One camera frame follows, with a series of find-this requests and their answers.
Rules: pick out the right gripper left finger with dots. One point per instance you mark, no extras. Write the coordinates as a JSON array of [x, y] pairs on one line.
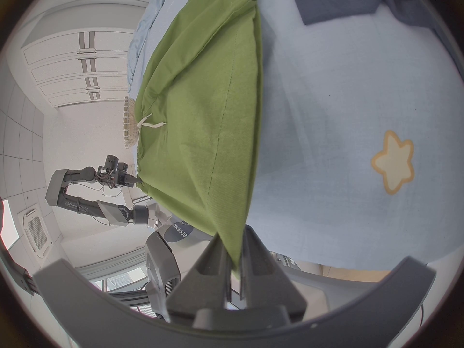
[[205, 285]]

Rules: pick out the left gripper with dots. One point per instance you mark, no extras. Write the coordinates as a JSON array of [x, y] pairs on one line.
[[125, 180]]

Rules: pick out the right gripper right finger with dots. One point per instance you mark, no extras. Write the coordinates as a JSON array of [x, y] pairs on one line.
[[266, 285]]

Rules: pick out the green shorts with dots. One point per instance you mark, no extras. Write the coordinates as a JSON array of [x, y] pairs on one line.
[[203, 121]]

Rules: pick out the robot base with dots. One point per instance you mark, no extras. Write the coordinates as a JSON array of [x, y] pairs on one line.
[[159, 263]]

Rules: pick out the round woven basket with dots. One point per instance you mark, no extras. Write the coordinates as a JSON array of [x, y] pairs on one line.
[[129, 121]]

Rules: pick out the bed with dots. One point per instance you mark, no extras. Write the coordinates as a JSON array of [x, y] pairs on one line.
[[344, 103]]

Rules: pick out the white curtain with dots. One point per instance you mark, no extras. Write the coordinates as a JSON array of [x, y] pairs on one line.
[[108, 259]]

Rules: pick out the window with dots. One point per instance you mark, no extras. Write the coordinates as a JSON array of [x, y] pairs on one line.
[[119, 285]]

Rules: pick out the white ceiling air vent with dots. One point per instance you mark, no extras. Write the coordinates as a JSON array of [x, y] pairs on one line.
[[35, 230]]

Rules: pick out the white wardrobe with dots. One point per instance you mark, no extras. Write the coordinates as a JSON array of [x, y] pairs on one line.
[[65, 67]]

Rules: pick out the pale blue quilt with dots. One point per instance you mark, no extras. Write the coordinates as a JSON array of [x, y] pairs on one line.
[[147, 31]]

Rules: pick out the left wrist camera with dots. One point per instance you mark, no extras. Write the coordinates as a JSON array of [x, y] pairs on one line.
[[115, 163]]

